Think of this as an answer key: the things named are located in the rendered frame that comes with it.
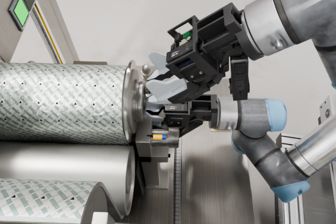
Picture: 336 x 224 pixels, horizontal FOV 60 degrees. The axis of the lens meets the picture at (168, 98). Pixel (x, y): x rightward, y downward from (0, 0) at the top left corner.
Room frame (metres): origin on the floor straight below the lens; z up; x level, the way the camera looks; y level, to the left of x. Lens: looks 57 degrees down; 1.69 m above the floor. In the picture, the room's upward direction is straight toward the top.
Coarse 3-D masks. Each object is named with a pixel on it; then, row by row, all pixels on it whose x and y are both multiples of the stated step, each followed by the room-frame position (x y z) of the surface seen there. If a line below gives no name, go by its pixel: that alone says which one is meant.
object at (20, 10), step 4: (20, 0) 0.61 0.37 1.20; (20, 4) 0.60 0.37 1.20; (16, 8) 0.58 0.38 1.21; (20, 8) 0.59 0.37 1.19; (24, 8) 0.61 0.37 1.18; (16, 12) 0.57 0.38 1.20; (20, 12) 0.58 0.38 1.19; (24, 12) 0.60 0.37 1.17; (20, 16) 0.58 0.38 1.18; (24, 16) 0.59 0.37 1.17; (20, 20) 0.57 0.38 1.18; (24, 20) 0.58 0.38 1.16
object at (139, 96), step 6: (138, 84) 0.29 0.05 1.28; (144, 84) 0.30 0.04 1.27; (138, 90) 0.28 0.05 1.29; (138, 96) 0.26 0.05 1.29; (144, 96) 0.28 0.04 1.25; (138, 102) 0.26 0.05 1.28; (144, 102) 0.28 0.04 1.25; (138, 108) 0.25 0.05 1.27; (144, 108) 0.27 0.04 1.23; (138, 114) 0.24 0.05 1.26; (144, 114) 0.26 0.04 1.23; (138, 120) 0.24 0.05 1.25
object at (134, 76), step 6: (132, 72) 0.30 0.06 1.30; (132, 78) 0.29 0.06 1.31; (138, 78) 0.33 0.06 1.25; (132, 84) 0.28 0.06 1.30; (132, 90) 0.27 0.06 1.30; (132, 96) 0.26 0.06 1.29; (132, 102) 0.25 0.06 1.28; (132, 108) 0.25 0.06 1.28; (132, 114) 0.24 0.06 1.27; (132, 120) 0.23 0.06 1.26; (132, 126) 0.22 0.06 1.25; (132, 132) 0.22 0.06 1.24
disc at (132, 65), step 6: (132, 60) 0.33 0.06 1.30; (132, 66) 0.32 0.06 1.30; (126, 72) 0.29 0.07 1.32; (126, 78) 0.27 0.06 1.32; (126, 84) 0.26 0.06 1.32; (126, 90) 0.25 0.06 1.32; (126, 96) 0.25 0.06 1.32; (126, 102) 0.24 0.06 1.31; (126, 108) 0.23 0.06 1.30; (126, 114) 0.22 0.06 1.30; (126, 120) 0.22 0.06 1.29; (126, 126) 0.21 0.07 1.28; (126, 132) 0.21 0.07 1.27; (126, 138) 0.21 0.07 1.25; (132, 138) 0.22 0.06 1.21
